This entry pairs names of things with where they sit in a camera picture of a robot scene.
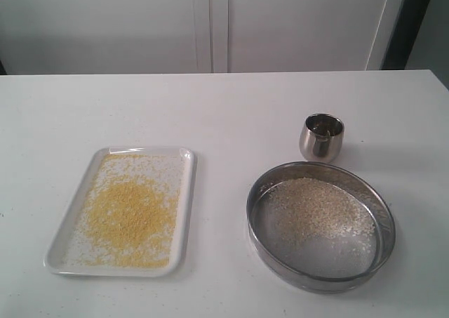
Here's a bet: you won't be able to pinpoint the round steel mesh sieve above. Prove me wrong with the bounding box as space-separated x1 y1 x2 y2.
246 161 396 293

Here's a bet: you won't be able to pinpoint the yellow white grain pile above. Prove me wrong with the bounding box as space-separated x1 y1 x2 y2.
267 178 375 246

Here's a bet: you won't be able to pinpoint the fine yellow sieved grains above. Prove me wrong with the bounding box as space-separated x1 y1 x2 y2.
62 153 185 270

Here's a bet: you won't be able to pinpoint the white rectangular plastic tray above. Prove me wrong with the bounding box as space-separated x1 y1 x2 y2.
44 147 196 278

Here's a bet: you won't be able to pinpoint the small stainless steel cup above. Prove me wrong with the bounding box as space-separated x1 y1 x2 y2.
299 113 344 164

